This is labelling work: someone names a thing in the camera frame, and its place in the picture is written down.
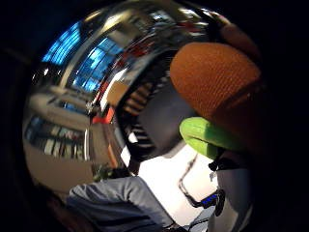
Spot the black cable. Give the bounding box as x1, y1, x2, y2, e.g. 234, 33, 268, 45
178, 154, 207, 209

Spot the the person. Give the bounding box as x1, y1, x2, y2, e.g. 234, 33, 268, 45
66, 175, 182, 232

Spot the orange and green soft toy carrot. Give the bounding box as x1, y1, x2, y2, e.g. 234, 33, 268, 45
169, 42, 268, 161

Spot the black device with blue light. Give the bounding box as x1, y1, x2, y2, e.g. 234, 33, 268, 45
200, 188, 227, 218

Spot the shelf with books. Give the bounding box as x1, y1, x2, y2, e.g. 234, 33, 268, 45
24, 115, 89, 161

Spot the black office chair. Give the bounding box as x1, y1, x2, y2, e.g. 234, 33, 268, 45
115, 52, 201, 162

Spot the white container with black top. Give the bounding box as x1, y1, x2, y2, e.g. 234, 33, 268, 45
206, 150, 256, 232

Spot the red-orange object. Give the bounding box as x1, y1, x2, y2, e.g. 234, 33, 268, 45
91, 105, 116, 126

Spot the large glass window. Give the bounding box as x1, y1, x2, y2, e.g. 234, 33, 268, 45
41, 21, 125, 94

